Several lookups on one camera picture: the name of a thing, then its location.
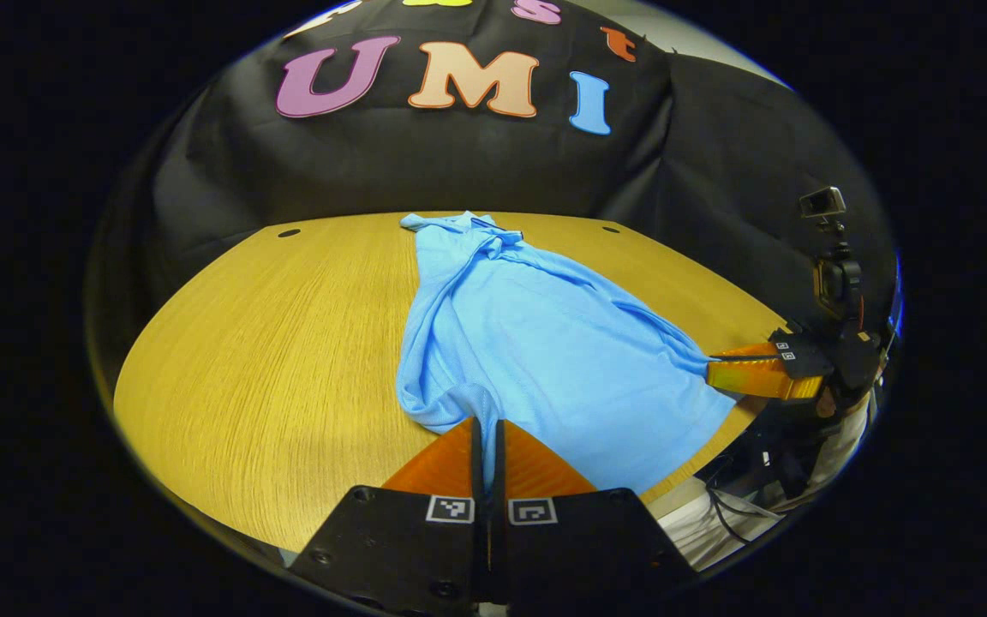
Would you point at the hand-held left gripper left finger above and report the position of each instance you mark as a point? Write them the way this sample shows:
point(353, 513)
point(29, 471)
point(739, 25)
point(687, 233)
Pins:
point(425, 548)

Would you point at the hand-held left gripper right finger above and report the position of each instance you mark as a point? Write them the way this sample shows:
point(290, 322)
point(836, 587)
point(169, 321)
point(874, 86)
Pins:
point(562, 548)

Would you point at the black backdrop cloth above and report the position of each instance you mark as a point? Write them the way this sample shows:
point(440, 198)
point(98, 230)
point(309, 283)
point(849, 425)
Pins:
point(459, 163)

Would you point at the light blue polo T-shirt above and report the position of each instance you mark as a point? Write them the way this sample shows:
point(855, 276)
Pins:
point(545, 351)

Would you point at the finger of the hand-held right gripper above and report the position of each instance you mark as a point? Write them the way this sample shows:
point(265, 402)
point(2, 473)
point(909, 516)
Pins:
point(759, 377)
point(750, 350)

